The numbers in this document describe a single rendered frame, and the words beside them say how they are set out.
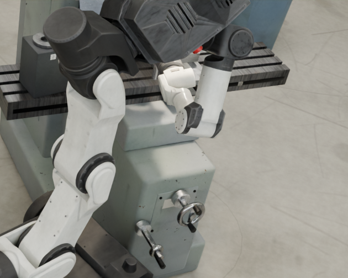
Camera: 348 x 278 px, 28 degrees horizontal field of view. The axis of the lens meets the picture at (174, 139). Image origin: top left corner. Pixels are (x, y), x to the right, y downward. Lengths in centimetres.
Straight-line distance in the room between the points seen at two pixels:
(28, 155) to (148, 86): 94
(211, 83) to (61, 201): 60
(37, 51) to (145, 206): 71
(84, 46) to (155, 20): 20
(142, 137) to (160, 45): 85
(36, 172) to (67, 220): 115
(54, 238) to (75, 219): 9
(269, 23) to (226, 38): 291
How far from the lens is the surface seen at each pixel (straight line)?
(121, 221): 280
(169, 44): 184
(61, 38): 173
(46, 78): 248
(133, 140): 262
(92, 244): 248
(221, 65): 207
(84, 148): 202
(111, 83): 186
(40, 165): 335
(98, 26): 180
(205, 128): 214
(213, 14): 186
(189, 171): 263
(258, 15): 487
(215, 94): 208
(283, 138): 428
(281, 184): 392
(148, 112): 267
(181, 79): 234
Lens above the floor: 240
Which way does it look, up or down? 37 degrees down
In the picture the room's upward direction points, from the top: 15 degrees clockwise
